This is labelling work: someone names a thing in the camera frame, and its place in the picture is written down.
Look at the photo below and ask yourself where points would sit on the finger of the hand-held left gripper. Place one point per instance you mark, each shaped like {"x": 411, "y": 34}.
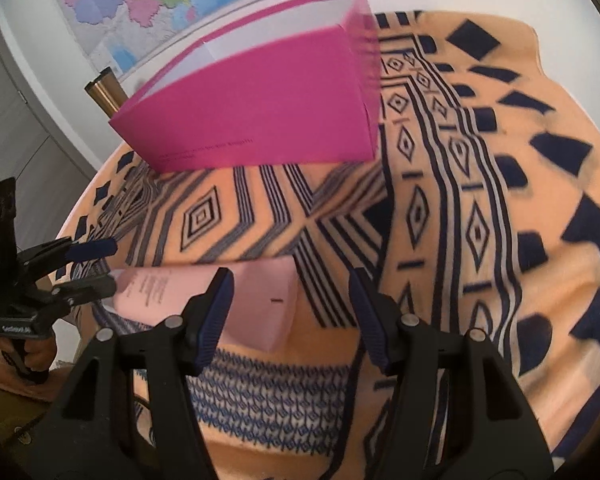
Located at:
{"x": 90, "y": 250}
{"x": 87, "y": 287}

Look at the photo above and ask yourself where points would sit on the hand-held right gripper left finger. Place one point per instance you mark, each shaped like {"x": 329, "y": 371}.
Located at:
{"x": 215, "y": 310}

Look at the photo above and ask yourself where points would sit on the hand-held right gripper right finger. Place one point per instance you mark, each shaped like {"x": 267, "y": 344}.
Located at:
{"x": 367, "y": 310}

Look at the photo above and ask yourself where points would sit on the large plain pink tube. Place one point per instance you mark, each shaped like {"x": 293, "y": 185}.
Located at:
{"x": 260, "y": 305}

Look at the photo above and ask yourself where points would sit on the pink cardboard box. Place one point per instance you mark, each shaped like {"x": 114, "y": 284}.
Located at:
{"x": 255, "y": 110}

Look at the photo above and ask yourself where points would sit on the person's left forearm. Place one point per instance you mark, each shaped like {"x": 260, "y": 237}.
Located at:
{"x": 5, "y": 380}

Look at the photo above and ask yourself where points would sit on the person's left hand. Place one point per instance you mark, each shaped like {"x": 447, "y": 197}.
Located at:
{"x": 42, "y": 355}

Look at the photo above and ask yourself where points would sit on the grey door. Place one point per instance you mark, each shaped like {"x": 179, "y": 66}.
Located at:
{"x": 20, "y": 125}

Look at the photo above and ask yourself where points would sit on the bronze metal bottle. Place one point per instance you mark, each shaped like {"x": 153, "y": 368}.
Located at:
{"x": 105, "y": 92}

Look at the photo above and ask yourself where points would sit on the orange patterned blanket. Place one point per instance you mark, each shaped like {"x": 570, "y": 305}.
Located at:
{"x": 480, "y": 160}

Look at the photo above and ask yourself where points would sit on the colourful wall map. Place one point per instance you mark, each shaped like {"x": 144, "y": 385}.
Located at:
{"x": 130, "y": 0}

